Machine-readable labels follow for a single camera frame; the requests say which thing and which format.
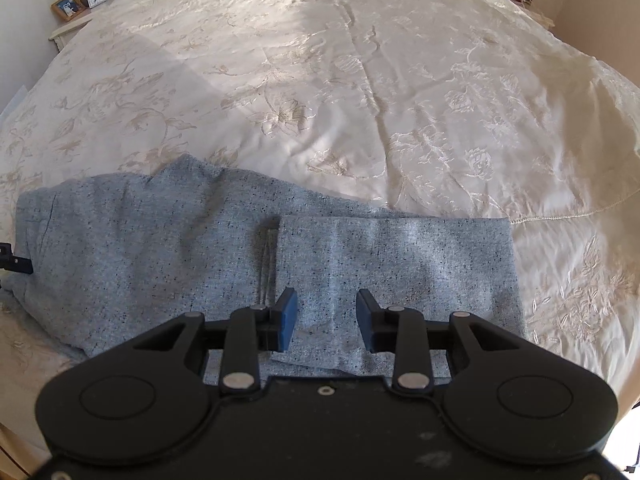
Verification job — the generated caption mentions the wooden picture frame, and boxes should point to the wooden picture frame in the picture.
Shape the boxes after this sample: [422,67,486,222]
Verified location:
[51,0,87,22]

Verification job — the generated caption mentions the cream floral embroidered bedspread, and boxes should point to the cream floral embroidered bedspread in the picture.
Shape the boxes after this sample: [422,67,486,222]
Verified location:
[0,0,640,461]

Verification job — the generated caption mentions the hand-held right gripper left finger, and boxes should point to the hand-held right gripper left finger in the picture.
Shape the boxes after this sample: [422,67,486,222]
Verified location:
[132,287,299,396]

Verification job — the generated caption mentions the cream bedside table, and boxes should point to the cream bedside table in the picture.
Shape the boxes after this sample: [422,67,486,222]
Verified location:
[48,0,126,53]

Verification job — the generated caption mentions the grey-blue speckled pants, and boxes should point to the grey-blue speckled pants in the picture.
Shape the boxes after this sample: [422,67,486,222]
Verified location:
[12,155,527,378]

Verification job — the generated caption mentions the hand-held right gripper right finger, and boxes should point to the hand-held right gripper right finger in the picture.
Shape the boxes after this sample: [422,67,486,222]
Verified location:
[355,288,507,394]

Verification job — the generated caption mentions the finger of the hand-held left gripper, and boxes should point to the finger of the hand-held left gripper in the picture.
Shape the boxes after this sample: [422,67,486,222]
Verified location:
[0,242,34,275]

